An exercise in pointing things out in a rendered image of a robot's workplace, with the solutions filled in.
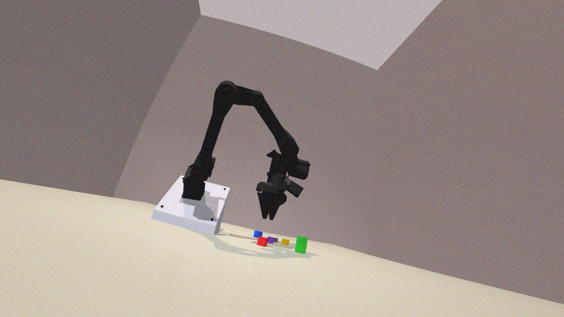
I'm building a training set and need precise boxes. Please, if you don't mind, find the red block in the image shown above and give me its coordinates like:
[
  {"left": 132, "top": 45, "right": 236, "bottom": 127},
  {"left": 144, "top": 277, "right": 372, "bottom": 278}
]
[{"left": 257, "top": 236, "right": 268, "bottom": 247}]

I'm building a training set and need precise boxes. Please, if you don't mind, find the green block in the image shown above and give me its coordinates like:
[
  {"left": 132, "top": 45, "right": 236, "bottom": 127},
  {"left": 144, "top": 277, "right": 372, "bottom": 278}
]
[
  {"left": 295, "top": 244, "right": 307, "bottom": 254},
  {"left": 296, "top": 236, "right": 308, "bottom": 246}
]

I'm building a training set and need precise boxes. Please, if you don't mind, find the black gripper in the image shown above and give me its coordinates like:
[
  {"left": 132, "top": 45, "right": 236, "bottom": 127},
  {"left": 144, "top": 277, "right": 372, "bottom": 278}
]
[{"left": 256, "top": 170, "right": 287, "bottom": 220}]

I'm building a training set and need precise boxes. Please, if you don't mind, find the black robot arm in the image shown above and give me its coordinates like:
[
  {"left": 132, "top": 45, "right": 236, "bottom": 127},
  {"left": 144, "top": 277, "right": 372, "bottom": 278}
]
[{"left": 182, "top": 81, "right": 311, "bottom": 201}]

